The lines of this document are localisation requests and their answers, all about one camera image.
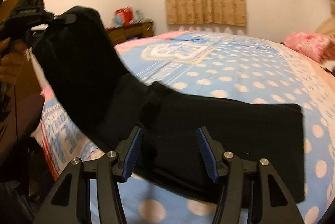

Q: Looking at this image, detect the wooden headboard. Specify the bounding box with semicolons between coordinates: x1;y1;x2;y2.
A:
316;0;335;39

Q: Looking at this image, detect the person's left hand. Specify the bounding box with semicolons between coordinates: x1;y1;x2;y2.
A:
1;40;27;90

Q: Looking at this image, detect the black garment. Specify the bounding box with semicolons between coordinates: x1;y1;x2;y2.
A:
32;7;304;203

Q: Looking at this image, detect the pink and blue bed blanket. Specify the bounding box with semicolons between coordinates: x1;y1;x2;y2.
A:
35;31;334;223

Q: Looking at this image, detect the red bag on desk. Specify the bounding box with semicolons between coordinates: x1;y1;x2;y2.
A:
114;7;133;27

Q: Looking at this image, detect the pink floral pillow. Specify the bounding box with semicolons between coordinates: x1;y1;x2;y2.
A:
283;32;334;64

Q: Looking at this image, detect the brown wooden desk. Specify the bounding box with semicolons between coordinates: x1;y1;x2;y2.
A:
106;21;155;46

